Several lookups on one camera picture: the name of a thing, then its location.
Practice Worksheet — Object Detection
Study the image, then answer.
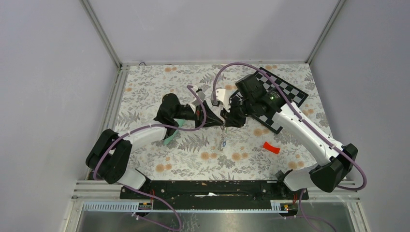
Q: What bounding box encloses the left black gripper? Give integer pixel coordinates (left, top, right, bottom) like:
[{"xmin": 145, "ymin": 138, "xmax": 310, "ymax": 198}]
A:
[{"xmin": 172, "ymin": 101, "xmax": 223, "ymax": 130}]

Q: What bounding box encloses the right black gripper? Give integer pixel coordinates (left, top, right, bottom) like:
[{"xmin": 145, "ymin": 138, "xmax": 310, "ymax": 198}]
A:
[{"xmin": 220, "ymin": 97, "xmax": 256, "ymax": 129}]

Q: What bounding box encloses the metal key holder plate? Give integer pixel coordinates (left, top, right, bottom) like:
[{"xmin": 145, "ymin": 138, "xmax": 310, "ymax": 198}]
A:
[{"xmin": 218, "ymin": 125, "xmax": 227, "ymax": 151}]

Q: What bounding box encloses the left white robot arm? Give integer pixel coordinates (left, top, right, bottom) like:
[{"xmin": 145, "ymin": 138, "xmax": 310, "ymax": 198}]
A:
[{"xmin": 86, "ymin": 93, "xmax": 223, "ymax": 199}]

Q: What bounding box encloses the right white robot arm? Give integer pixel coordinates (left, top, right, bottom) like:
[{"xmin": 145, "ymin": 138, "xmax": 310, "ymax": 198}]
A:
[{"xmin": 212, "ymin": 73, "xmax": 358, "ymax": 199}]

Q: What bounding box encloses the mint green plastic stick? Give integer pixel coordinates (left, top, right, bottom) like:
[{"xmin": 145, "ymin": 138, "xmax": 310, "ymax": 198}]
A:
[{"xmin": 164, "ymin": 119, "xmax": 186, "ymax": 145}]

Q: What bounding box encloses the floral patterned table mat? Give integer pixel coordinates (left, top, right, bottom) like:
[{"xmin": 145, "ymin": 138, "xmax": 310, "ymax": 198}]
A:
[{"xmin": 115, "ymin": 64, "xmax": 315, "ymax": 180}]

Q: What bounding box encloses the red curved plastic piece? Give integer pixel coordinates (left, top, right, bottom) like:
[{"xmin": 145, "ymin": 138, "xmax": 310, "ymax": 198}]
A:
[{"xmin": 263, "ymin": 142, "xmax": 280, "ymax": 155}]

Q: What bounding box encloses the black white checkerboard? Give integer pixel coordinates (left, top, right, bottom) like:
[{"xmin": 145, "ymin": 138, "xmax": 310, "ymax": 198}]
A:
[{"xmin": 230, "ymin": 67, "xmax": 309, "ymax": 135}]

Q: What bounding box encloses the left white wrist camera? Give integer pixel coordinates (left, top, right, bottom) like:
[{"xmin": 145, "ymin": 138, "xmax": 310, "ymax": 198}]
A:
[{"xmin": 189, "ymin": 86, "xmax": 205, "ymax": 112}]

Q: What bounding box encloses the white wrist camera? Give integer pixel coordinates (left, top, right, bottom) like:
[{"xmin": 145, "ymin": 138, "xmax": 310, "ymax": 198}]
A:
[
  {"xmin": 189, "ymin": 86, "xmax": 205, "ymax": 112},
  {"xmin": 211, "ymin": 88, "xmax": 231, "ymax": 113}
]

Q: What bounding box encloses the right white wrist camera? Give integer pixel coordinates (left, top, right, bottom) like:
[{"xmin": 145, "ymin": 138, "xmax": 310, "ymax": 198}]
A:
[{"xmin": 211, "ymin": 88, "xmax": 231, "ymax": 113}]

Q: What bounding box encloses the white slotted cable duct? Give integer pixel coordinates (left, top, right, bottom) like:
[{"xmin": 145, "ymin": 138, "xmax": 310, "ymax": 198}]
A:
[{"xmin": 83, "ymin": 201, "xmax": 289, "ymax": 213}]

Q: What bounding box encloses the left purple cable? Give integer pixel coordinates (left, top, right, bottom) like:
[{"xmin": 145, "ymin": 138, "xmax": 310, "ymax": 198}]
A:
[{"xmin": 93, "ymin": 85, "xmax": 207, "ymax": 232}]

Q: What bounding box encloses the purple cable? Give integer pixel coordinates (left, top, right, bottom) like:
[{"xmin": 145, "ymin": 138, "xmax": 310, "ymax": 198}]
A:
[
  {"xmin": 93, "ymin": 85, "xmax": 207, "ymax": 232},
  {"xmin": 212, "ymin": 62, "xmax": 368, "ymax": 232}
]

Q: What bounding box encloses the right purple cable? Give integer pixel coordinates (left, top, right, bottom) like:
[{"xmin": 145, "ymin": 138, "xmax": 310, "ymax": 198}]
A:
[{"xmin": 212, "ymin": 62, "xmax": 368, "ymax": 232}]

